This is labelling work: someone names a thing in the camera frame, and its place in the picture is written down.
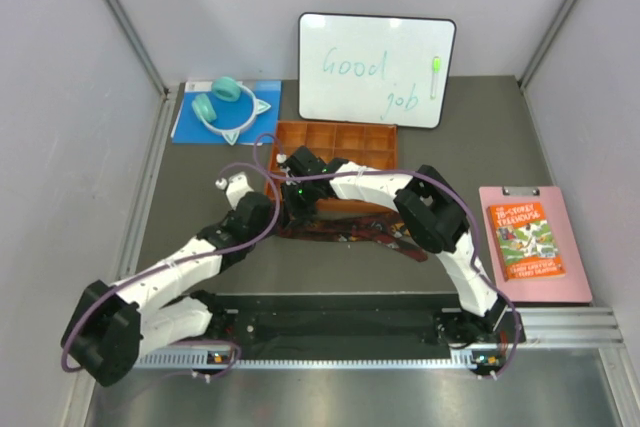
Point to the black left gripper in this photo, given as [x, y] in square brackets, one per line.
[267, 225]

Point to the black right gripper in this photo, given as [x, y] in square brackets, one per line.
[292, 211]

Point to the red patterned necktie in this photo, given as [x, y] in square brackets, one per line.
[386, 229]

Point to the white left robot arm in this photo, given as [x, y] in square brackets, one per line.
[114, 325]

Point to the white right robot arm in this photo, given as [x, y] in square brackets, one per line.
[437, 219]

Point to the orange wooden compartment tray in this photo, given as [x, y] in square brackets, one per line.
[365, 144]

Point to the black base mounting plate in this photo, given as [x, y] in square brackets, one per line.
[420, 318]

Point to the blue folder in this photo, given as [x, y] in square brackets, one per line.
[189, 129]

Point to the teal cat-ear headphones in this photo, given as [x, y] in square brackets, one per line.
[230, 111]

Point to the white dry-erase board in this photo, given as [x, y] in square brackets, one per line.
[372, 69]

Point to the green whiteboard marker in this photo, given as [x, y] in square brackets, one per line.
[436, 69]

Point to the orange treehouse book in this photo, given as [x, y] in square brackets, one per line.
[525, 242]

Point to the pink clipboard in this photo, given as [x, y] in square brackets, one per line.
[573, 287]

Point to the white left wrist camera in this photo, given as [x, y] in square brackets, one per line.
[234, 187]

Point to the grey slotted cable duct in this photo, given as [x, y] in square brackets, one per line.
[211, 359]

